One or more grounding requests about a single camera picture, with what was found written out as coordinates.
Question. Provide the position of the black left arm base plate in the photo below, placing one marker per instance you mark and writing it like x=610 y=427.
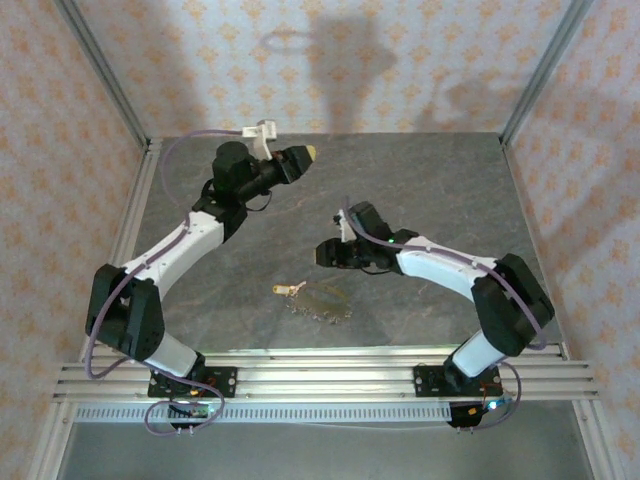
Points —
x=225 y=382

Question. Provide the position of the small controller board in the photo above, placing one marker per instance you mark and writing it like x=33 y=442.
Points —
x=465 y=415
x=192 y=411

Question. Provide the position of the aluminium corner post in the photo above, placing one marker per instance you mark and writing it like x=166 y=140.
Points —
x=545 y=70
x=102 y=70

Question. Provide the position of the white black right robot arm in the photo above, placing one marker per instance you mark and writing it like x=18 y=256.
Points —
x=440 y=265

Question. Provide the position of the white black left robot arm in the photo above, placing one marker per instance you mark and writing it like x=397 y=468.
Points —
x=170 y=250

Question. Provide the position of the aluminium side rail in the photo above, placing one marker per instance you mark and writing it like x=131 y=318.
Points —
x=520 y=200
x=137 y=200

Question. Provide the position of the yellow-headed key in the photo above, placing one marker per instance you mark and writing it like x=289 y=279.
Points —
x=282 y=289

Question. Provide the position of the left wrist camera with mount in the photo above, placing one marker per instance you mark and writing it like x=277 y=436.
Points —
x=262 y=132

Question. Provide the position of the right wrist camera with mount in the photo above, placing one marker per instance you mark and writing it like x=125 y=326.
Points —
x=345 y=230

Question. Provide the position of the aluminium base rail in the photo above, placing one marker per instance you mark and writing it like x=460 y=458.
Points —
x=325 y=380

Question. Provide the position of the aluminium frame leg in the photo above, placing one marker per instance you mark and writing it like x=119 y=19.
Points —
x=602 y=472
x=50 y=445

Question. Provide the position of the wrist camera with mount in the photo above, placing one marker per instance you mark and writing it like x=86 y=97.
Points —
x=262 y=132
x=345 y=230

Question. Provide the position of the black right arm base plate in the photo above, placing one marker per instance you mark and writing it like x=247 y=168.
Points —
x=427 y=382

